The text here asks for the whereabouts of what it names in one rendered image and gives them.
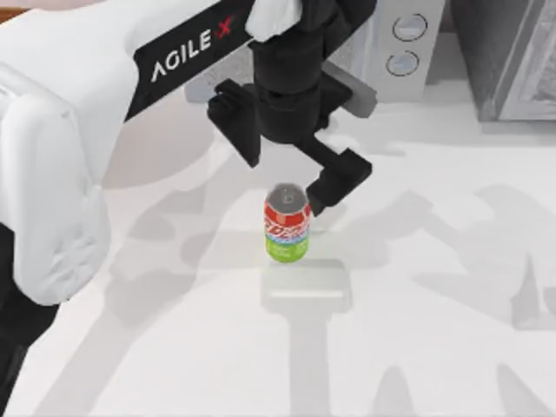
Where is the red white green can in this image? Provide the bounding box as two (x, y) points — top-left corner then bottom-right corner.
(263, 182), (312, 264)

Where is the round microwave knob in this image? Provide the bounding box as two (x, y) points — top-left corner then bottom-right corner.
(392, 12), (429, 43)
(385, 49), (421, 77)

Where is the grey cabinet with dark inside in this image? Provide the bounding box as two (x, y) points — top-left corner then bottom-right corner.
(449, 0), (556, 123)

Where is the wooden cupboard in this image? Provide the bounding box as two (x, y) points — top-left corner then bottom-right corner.
(0, 0), (44, 22)

